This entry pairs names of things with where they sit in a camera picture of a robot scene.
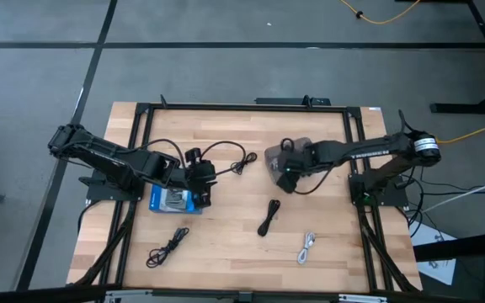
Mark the clear plastic bin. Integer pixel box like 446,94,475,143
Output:
264,136,313,191

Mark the black bar behind table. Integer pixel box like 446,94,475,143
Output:
253,96,332,107

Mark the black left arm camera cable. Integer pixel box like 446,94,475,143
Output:
131,138,187,167

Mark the black floor beam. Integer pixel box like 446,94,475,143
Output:
413,230,485,262

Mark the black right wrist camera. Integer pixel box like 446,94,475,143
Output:
276,172,299,194

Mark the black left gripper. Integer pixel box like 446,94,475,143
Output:
181,158,219,209

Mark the yellow extension cord with clip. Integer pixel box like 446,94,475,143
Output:
338,0,421,25

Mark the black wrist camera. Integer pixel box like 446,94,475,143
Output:
276,172,299,194
184,147,202,166

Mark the black USB-C cable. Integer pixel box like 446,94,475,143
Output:
146,226,190,269
257,199,281,237
200,140,258,176

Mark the white USB-C cable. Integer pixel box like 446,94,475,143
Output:
296,231,317,266

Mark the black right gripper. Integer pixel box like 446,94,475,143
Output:
268,142,316,178

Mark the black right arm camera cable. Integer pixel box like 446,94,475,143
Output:
292,166,334,196

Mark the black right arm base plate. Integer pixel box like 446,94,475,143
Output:
348,172,410,208

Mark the silver rig bracket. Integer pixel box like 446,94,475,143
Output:
338,293,389,303
104,289,153,303

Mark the blue retail box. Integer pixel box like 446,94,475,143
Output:
148,183,204,215

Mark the white floor cable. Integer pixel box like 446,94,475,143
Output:
421,172,485,214

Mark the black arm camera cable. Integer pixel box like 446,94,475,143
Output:
131,138,187,167
292,166,334,196

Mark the black aluminium table frame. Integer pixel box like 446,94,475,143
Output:
73,94,423,294

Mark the white paper sheet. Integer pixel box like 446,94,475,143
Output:
408,221,458,286

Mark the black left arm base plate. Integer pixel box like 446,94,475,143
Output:
77,170,146,202

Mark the black overhead rig beam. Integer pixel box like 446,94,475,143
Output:
0,284,485,303

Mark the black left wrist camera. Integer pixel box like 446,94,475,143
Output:
184,147,202,166

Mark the black neighbouring table frame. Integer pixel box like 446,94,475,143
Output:
393,0,485,115

